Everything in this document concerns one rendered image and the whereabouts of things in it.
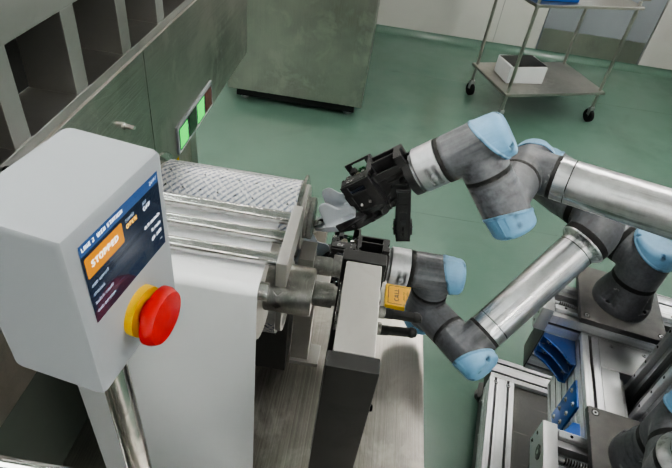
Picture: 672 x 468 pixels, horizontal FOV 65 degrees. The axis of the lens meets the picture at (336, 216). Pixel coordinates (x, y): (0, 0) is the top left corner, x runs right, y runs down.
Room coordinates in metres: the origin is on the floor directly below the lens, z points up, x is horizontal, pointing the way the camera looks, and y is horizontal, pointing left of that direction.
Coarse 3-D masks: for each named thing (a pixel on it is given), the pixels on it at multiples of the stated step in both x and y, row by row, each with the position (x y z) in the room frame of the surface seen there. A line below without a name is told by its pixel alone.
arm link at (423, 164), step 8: (424, 144) 0.73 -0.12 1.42; (416, 152) 0.72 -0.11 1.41; (424, 152) 0.71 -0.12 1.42; (432, 152) 0.70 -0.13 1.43; (408, 160) 0.72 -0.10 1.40; (416, 160) 0.70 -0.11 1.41; (424, 160) 0.70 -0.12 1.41; (432, 160) 0.69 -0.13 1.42; (416, 168) 0.69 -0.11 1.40; (424, 168) 0.69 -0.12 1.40; (432, 168) 0.69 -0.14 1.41; (416, 176) 0.69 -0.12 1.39; (424, 176) 0.69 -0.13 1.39; (432, 176) 0.68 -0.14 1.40; (440, 176) 0.68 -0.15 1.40; (424, 184) 0.69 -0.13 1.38; (432, 184) 0.69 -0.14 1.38; (440, 184) 0.69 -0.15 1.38
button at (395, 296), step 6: (390, 288) 0.89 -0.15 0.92; (396, 288) 0.89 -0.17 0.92; (402, 288) 0.90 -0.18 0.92; (408, 288) 0.90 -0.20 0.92; (384, 294) 0.89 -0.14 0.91; (390, 294) 0.87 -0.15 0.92; (396, 294) 0.87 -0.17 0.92; (402, 294) 0.88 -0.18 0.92; (408, 294) 0.88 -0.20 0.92; (384, 300) 0.86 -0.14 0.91; (390, 300) 0.85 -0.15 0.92; (396, 300) 0.85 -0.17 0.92; (402, 300) 0.86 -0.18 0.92; (390, 306) 0.84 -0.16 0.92; (396, 306) 0.84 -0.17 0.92; (402, 306) 0.84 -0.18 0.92
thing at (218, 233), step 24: (168, 192) 0.48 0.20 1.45; (168, 216) 0.44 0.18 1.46; (192, 216) 0.44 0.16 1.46; (216, 216) 0.47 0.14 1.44; (240, 216) 0.47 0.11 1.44; (264, 216) 0.47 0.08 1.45; (288, 216) 0.47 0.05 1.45; (192, 240) 0.41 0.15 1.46; (216, 240) 0.43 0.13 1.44; (240, 240) 0.44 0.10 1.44; (264, 240) 0.43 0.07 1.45; (288, 240) 0.43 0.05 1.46; (216, 264) 0.39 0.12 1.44; (240, 264) 0.40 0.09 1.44; (264, 264) 0.40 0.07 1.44; (288, 264) 0.40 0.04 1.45
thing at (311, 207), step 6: (312, 198) 0.73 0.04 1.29; (306, 204) 0.71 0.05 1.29; (312, 204) 0.71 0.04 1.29; (306, 210) 0.70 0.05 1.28; (312, 210) 0.70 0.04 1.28; (306, 216) 0.69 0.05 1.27; (312, 216) 0.69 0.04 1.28; (306, 222) 0.69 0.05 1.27; (312, 222) 0.69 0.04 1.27; (306, 228) 0.68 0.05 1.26; (312, 228) 0.70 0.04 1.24; (306, 234) 0.68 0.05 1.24; (312, 234) 0.71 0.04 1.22
